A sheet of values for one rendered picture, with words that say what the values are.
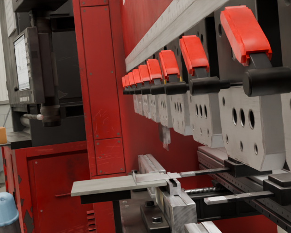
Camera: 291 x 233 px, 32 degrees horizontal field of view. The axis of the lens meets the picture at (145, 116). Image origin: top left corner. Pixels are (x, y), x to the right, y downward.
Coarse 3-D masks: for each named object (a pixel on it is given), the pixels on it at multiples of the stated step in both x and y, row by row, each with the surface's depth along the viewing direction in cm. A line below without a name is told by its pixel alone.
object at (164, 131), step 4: (160, 124) 148; (160, 128) 149; (164, 128) 144; (168, 128) 144; (160, 132) 150; (164, 132) 144; (168, 132) 144; (160, 136) 151; (164, 136) 144; (168, 136) 144; (160, 140) 152; (164, 140) 144; (168, 140) 145; (164, 144) 150
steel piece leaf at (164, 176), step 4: (144, 176) 152; (148, 176) 152; (152, 176) 151; (156, 176) 150; (160, 176) 150; (164, 176) 149; (168, 176) 148; (136, 180) 147; (140, 180) 146; (144, 180) 145; (148, 180) 145; (152, 180) 144; (156, 180) 144
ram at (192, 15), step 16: (128, 0) 179; (144, 0) 130; (160, 0) 101; (208, 0) 61; (224, 0) 54; (128, 16) 186; (144, 16) 133; (192, 16) 71; (208, 16) 63; (128, 32) 194; (144, 32) 138; (176, 32) 86; (128, 48) 203; (160, 48) 108; (128, 64) 212
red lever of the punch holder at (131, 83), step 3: (132, 72) 159; (129, 75) 157; (132, 75) 157; (129, 78) 157; (132, 78) 156; (129, 81) 156; (132, 81) 155; (129, 84) 156; (132, 84) 155; (132, 87) 154; (135, 87) 154; (129, 90) 153; (132, 90) 152; (132, 93) 153
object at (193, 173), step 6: (228, 156) 154; (228, 162) 151; (234, 162) 148; (240, 162) 146; (222, 168) 151; (228, 168) 150; (234, 168) 145; (240, 168) 145; (246, 168) 145; (252, 168) 145; (180, 174) 148; (186, 174) 148; (192, 174) 148; (198, 174) 148; (204, 174) 148; (234, 174) 145; (240, 174) 145; (246, 174) 145; (252, 174) 145; (258, 174) 145; (264, 174) 146
